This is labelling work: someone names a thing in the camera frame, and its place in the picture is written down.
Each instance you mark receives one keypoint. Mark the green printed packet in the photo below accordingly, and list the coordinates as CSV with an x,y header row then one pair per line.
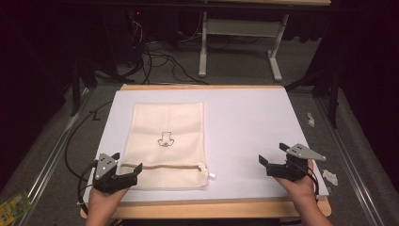
x,y
14,207

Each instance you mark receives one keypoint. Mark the white table mat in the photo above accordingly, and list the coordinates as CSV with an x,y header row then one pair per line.
x,y
244,125

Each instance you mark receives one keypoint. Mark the person's left hand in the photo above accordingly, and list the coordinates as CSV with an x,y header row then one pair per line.
x,y
105,202

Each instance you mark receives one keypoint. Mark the black metal stand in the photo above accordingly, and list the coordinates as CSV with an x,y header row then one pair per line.
x,y
78,84
329,91

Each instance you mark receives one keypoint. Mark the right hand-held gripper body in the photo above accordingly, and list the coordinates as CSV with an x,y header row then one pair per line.
x,y
295,169

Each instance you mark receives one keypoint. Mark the person's right hand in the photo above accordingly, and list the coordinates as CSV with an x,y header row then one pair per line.
x,y
299,190

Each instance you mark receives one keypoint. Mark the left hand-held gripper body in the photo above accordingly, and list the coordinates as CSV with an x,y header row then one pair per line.
x,y
105,166

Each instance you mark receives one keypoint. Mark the white desk frame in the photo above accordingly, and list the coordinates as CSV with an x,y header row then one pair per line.
x,y
241,28

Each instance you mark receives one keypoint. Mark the crumpled white paper scrap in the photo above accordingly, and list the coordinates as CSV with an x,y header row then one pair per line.
x,y
311,119
331,177

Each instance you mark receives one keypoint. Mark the cream cloth zipper bag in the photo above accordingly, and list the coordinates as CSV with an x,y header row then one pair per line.
x,y
169,125

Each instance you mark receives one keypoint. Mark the metal floor rail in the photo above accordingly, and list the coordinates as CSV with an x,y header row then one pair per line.
x,y
53,157
348,160

